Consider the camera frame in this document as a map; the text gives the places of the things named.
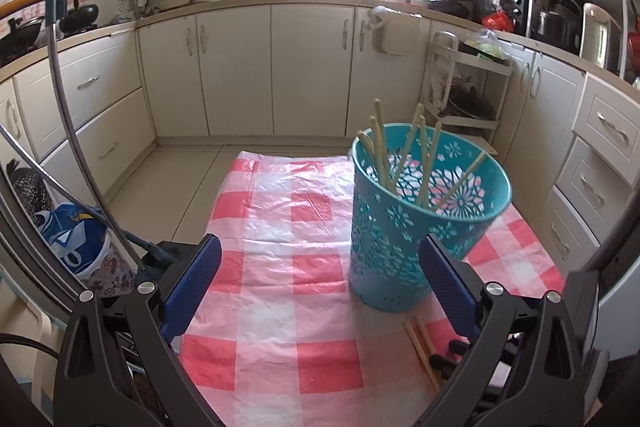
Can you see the curved metal tube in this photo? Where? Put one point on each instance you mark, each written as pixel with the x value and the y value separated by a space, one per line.
pixel 62 107

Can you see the black frying pan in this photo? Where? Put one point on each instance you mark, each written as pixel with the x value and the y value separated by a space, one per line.
pixel 22 37

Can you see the white electric kettle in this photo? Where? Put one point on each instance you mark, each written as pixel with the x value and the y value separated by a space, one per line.
pixel 597 37

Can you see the cream door cabinet run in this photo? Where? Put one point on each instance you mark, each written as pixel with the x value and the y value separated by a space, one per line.
pixel 300 67

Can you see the black mesh object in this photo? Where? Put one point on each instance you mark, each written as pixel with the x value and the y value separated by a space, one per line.
pixel 27 187

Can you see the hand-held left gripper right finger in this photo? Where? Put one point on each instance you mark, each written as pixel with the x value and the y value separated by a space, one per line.
pixel 445 277

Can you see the cream small-drawer cabinet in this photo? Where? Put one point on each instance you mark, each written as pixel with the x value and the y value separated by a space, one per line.
pixel 585 147

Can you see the black cooking pot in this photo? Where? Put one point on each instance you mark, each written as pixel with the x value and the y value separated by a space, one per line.
pixel 555 27

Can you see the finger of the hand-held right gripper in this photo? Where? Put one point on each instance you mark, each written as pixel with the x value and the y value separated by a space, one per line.
pixel 459 346
pixel 441 362

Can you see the white storage trolley rack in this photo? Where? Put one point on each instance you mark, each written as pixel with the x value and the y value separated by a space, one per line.
pixel 440 57

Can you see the cream wide-drawer cabinet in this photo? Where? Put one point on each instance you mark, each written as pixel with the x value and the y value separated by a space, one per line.
pixel 85 107

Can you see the blue white plastic bag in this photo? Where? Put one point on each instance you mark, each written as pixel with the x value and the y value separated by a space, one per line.
pixel 70 242

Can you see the red plastic bag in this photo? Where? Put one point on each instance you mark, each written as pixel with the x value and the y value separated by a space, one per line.
pixel 497 22

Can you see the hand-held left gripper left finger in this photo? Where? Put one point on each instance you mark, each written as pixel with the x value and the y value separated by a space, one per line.
pixel 192 282

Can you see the clear bag of greens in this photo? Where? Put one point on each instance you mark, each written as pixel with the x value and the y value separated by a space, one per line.
pixel 487 47

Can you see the teal perforated plastic basket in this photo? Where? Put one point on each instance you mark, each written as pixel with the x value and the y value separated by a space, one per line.
pixel 390 232

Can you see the bunch of wooden chopsticks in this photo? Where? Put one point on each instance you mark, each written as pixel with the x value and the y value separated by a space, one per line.
pixel 380 157

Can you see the cream panelled door cabinet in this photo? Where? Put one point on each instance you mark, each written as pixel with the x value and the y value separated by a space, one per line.
pixel 545 107

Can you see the pale wooden chopstick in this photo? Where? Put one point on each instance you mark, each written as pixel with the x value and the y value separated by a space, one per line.
pixel 425 337
pixel 420 352

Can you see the floral fabric bag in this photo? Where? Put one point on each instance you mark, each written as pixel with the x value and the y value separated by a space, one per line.
pixel 107 269

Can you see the white hanging plastic bin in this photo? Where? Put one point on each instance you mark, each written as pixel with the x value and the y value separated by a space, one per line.
pixel 392 39

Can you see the black lidded pan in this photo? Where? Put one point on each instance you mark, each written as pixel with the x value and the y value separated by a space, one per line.
pixel 470 104

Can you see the red checked plastic tablecloth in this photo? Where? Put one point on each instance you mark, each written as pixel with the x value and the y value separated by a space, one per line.
pixel 280 257

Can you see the black wok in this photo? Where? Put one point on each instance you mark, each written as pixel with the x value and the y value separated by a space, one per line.
pixel 80 14

